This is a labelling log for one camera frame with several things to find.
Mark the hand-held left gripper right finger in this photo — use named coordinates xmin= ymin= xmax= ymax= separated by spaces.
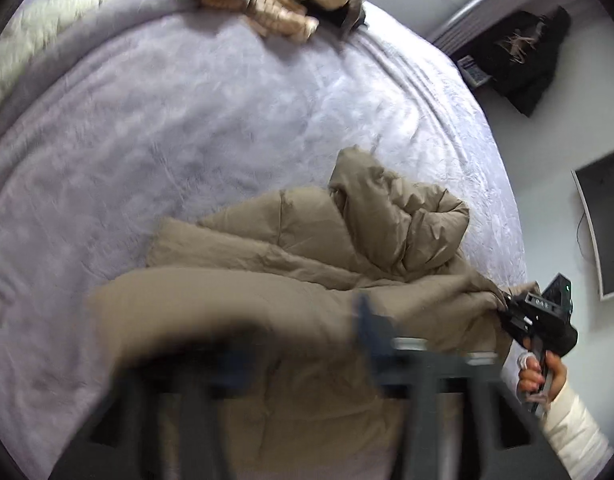
xmin=351 ymin=292 xmax=570 ymax=480

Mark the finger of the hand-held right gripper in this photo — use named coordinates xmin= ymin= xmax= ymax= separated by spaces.
xmin=496 ymin=292 xmax=535 ymax=342

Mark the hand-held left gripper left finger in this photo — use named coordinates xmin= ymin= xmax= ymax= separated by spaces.
xmin=49 ymin=330 xmax=273 ymax=480

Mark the khaki puffer jacket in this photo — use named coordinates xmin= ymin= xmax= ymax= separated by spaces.
xmin=87 ymin=145 xmax=514 ymax=468

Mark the person's right forearm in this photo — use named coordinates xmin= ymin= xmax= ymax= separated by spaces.
xmin=538 ymin=379 xmax=614 ymax=480

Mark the person's right hand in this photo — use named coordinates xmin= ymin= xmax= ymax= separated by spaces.
xmin=516 ymin=350 xmax=569 ymax=407

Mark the lavender bed blanket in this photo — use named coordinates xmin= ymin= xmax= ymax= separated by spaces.
xmin=0 ymin=0 xmax=529 ymax=461

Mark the small framed picture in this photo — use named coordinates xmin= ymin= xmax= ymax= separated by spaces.
xmin=456 ymin=55 xmax=492 ymax=89

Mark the grey pleated curtain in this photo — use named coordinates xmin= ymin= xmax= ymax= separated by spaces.
xmin=426 ymin=0 xmax=525 ymax=58

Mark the dark garment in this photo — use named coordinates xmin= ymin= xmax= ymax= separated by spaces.
xmin=312 ymin=2 xmax=370 ymax=36

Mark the cream quilted garment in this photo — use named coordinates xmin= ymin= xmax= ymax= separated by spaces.
xmin=0 ymin=0 xmax=105 ymax=118

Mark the wall monitor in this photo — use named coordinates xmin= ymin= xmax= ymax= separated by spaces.
xmin=570 ymin=147 xmax=614 ymax=302

